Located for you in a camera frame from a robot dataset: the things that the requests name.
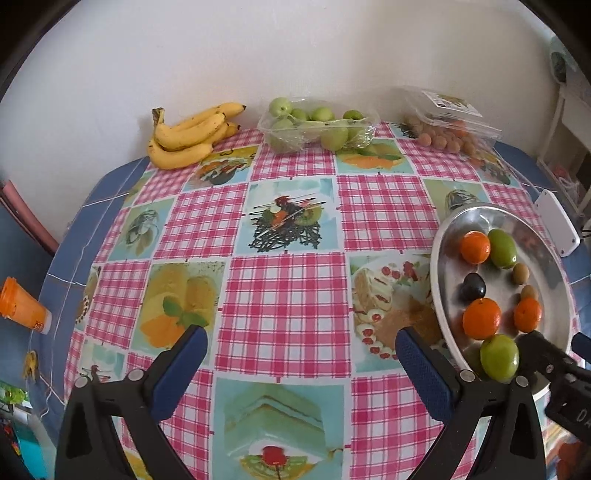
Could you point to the green plastic item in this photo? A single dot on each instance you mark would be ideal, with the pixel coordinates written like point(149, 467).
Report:
point(11, 396)

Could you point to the green jujube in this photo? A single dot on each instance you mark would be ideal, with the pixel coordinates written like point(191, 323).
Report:
point(498, 357)
point(502, 248)

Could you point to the small yellow object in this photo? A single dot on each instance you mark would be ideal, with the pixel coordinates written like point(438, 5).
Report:
point(31, 364)

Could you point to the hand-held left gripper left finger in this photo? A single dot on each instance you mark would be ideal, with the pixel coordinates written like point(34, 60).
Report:
point(178, 369)

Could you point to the white plastic box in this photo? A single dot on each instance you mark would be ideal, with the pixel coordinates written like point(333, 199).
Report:
point(556, 221)

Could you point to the white wooden shelf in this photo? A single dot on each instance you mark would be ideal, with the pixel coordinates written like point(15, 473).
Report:
point(561, 115)

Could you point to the pile of green jujubes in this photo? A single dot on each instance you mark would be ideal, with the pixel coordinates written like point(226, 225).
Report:
point(332, 136)

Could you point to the boxed small orange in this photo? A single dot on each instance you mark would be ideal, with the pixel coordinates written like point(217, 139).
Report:
point(459, 128)

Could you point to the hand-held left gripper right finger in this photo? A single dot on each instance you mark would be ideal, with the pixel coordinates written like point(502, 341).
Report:
point(422, 369)

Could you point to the pink board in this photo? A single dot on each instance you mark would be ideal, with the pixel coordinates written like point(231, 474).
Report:
point(27, 212)

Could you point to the clear plastic tray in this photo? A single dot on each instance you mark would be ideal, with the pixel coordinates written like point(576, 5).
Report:
point(295, 138)

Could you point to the pink checkered tablecloth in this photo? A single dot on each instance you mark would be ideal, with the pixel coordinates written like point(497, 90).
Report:
point(286, 295)

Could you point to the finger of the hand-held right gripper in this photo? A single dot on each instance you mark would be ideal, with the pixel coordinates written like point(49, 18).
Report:
point(582, 345)
point(540, 350)

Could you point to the yellow banana bunch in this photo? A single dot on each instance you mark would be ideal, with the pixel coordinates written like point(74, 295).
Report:
point(184, 134)

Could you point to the small tan longan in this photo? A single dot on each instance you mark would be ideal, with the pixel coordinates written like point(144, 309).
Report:
point(529, 292)

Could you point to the clear plastic clamshell box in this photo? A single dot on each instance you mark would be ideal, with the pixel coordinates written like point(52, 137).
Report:
point(452, 104)

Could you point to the round steel plate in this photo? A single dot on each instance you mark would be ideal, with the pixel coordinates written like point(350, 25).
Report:
point(545, 267)

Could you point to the pile of tan longans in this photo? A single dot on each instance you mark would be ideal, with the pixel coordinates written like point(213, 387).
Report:
point(438, 138)

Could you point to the dark plum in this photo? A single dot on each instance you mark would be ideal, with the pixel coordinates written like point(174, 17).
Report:
point(473, 287)

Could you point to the orange plastic cup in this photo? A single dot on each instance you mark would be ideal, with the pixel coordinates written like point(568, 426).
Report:
point(18, 304)

